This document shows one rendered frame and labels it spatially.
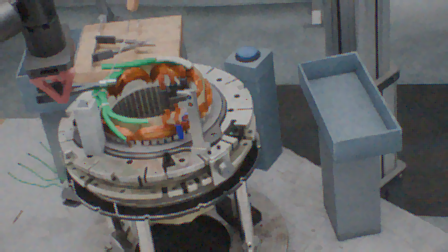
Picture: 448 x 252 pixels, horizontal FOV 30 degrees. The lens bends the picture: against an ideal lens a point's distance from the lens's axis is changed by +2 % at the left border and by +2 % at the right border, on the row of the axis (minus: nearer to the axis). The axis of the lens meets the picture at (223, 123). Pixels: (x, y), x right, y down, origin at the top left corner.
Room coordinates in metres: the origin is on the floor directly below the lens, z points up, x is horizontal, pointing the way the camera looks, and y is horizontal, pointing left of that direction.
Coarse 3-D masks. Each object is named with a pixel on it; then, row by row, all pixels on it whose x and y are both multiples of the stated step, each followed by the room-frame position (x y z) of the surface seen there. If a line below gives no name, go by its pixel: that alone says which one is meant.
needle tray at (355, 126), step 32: (320, 64) 1.28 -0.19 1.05; (352, 64) 1.28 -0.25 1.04; (320, 96) 1.22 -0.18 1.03; (352, 96) 1.20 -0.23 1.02; (320, 128) 1.12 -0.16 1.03; (352, 128) 1.11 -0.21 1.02; (384, 128) 1.10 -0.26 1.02; (320, 160) 1.20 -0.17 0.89; (352, 160) 1.11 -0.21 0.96; (352, 192) 1.11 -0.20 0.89; (352, 224) 1.11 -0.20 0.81
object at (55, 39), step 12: (48, 24) 1.09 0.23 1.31; (60, 24) 1.11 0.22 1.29; (24, 36) 1.10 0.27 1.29; (36, 36) 1.09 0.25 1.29; (48, 36) 1.09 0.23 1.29; (60, 36) 1.10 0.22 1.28; (36, 48) 1.09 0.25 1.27; (48, 48) 1.09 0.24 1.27; (60, 48) 1.10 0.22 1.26; (36, 60) 1.09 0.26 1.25; (48, 60) 1.08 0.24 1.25; (60, 60) 1.08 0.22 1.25; (36, 72) 1.07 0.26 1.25
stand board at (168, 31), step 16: (176, 16) 1.52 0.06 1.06; (96, 32) 1.50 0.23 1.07; (112, 32) 1.49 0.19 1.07; (128, 32) 1.48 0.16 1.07; (144, 32) 1.47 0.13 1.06; (160, 32) 1.46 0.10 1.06; (176, 32) 1.45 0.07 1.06; (80, 48) 1.45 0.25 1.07; (112, 48) 1.43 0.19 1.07; (144, 48) 1.41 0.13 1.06; (160, 48) 1.40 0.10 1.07; (176, 48) 1.39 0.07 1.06; (80, 64) 1.38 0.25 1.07; (96, 64) 1.38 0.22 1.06; (80, 80) 1.35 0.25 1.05; (96, 80) 1.35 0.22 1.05
